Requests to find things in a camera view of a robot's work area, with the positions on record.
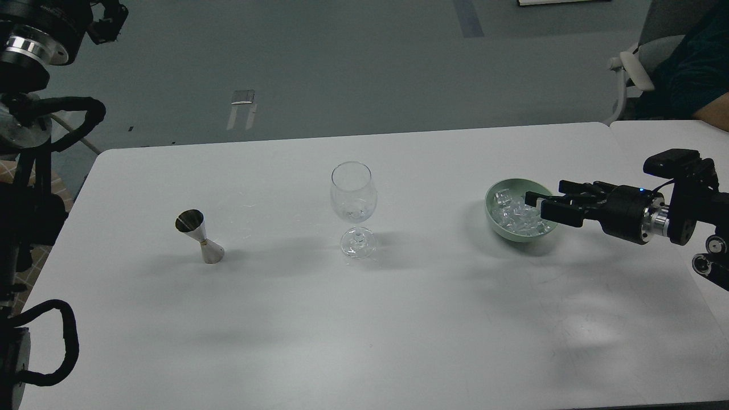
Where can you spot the clear wine glass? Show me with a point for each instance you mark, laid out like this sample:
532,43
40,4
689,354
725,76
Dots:
354,198

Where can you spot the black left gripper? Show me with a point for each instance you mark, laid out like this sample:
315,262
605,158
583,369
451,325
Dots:
51,32

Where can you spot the grey office chair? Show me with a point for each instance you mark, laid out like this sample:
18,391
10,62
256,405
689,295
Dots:
666,24

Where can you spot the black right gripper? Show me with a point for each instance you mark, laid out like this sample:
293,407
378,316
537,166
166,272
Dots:
629,213

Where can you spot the pile of ice cubes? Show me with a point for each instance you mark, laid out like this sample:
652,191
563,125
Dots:
511,213

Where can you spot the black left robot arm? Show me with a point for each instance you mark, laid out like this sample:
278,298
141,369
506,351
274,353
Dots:
33,129

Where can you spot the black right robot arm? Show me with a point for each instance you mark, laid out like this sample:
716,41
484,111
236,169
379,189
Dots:
695,198

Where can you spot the green bowl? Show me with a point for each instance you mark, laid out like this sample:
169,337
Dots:
519,186

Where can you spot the person in dark green shirt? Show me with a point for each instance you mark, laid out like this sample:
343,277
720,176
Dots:
692,83

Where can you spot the steel double jigger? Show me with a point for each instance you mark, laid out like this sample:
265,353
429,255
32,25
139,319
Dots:
192,224

